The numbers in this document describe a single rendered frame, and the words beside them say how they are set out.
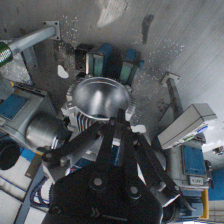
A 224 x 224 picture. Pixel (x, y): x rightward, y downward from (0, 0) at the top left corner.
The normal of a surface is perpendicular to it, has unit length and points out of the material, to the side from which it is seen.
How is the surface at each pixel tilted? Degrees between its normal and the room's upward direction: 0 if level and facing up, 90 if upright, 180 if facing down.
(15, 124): 89
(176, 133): 65
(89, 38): 0
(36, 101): 89
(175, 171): 89
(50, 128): 92
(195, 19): 0
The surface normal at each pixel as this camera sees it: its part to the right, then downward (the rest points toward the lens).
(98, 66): -0.23, 0.75
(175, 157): 0.16, -0.60
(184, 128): -0.97, 0.06
